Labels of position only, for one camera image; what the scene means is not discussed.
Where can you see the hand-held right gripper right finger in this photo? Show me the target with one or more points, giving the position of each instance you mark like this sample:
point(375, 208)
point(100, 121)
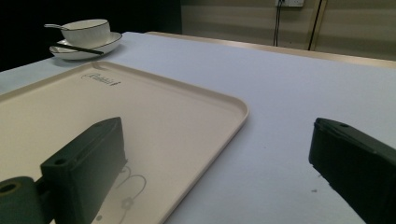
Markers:
point(358, 161)

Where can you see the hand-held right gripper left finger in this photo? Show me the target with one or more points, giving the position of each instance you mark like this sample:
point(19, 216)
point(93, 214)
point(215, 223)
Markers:
point(87, 168)

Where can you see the beige plastic tray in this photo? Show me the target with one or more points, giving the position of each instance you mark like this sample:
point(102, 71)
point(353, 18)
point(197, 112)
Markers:
point(174, 124)

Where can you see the black chopsticks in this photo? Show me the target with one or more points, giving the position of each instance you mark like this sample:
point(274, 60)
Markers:
point(77, 49)

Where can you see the white plate with dark rim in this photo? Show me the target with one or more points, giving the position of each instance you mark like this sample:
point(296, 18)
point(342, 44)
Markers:
point(106, 46)

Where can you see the white bowl with dark rim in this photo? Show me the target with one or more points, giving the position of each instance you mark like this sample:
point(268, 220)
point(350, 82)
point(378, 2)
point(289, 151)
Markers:
point(88, 34)

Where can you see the metal spoon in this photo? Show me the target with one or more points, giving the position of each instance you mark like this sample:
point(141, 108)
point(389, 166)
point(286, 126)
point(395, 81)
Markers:
point(54, 26)

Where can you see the white wall socket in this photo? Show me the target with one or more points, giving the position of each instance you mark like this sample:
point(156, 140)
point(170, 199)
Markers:
point(291, 2)

